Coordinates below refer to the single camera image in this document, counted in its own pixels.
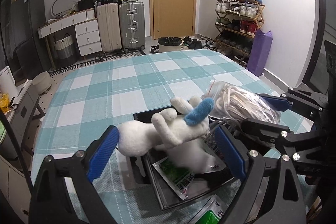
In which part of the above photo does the yellow plastic bag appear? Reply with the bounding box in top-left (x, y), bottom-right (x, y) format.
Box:
top-left (0, 93), bottom-right (10, 114)

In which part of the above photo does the teal plaid tablecloth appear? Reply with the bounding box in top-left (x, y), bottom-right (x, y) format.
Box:
top-left (30, 49), bottom-right (320, 224)

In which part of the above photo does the dark grey refrigerator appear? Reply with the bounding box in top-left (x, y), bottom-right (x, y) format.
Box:
top-left (10, 0), bottom-right (51, 80)

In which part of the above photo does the white air purifier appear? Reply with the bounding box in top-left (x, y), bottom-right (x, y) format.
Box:
top-left (0, 66), bottom-right (18, 101)

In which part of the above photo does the woven laundry basket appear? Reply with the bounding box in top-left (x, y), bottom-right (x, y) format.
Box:
top-left (54, 34), bottom-right (77, 68)

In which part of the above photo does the green foil packet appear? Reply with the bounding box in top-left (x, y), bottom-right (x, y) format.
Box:
top-left (188, 194), bottom-right (227, 224)

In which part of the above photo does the wooden shoe rack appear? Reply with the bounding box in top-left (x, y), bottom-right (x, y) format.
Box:
top-left (214, 0), bottom-right (265, 66)

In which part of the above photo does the silver aluminium suitcase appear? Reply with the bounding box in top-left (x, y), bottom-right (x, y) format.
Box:
top-left (119, 1), bottom-right (145, 52)

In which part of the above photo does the beige hard suitcase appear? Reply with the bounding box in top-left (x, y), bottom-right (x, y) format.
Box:
top-left (96, 3), bottom-right (122, 52)

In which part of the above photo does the green white snack packet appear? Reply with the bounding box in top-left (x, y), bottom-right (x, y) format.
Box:
top-left (152, 157), bottom-right (195, 200)

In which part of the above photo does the black open storage box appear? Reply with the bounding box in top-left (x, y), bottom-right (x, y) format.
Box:
top-left (128, 105), bottom-right (237, 212)

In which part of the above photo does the grey side cabinet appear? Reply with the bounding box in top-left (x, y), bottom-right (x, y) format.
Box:
top-left (6, 80), bottom-right (45, 148)

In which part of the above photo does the white foam block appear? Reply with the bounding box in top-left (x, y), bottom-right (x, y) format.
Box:
top-left (166, 139), bottom-right (219, 174)

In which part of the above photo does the bagged grey white cord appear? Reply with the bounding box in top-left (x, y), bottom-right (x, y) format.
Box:
top-left (204, 79), bottom-right (282, 126)

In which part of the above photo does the white plush airplane toy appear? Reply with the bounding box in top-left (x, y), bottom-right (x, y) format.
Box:
top-left (117, 96), bottom-right (215, 157)

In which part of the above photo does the white desk with drawers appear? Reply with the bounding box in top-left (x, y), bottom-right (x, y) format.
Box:
top-left (38, 9), bottom-right (102, 69)

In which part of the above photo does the round white stool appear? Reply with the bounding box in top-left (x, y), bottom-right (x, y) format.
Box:
top-left (32, 72), bottom-right (52, 95)

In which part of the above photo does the purple bag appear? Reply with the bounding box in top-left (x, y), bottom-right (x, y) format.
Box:
top-left (247, 30), bottom-right (273, 77)

